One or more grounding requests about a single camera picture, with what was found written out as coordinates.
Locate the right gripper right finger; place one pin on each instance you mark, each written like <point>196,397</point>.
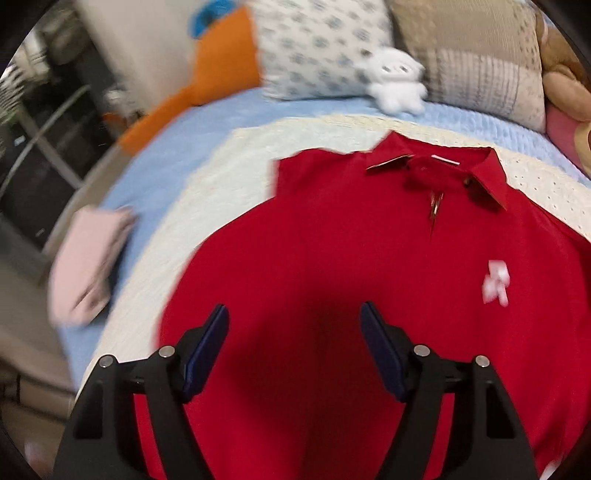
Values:
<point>487,439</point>

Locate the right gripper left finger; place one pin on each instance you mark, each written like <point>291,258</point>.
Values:
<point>101,438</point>

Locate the red knit sweater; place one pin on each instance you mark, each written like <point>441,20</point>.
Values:
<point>444,247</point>

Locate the folded pink garment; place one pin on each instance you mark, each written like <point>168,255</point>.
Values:
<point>78,286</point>

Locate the light blue bedspread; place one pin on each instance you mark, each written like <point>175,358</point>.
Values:
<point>148,185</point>

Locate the cream daisy blanket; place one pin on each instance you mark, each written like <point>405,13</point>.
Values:
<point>236,177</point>

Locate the pink strawberry bear plush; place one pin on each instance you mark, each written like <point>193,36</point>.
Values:
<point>571,137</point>

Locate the dark balcony window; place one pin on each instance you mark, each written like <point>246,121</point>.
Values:
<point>52,135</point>

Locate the brown teddy bear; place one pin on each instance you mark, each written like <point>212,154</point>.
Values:
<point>565,80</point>

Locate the white plush lamb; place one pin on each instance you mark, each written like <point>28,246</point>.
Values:
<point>394,80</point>

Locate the beige patchwork pillow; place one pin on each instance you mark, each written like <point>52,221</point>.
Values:
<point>478,55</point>

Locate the blue floral pillow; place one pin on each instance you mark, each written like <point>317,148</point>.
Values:
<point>310,49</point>

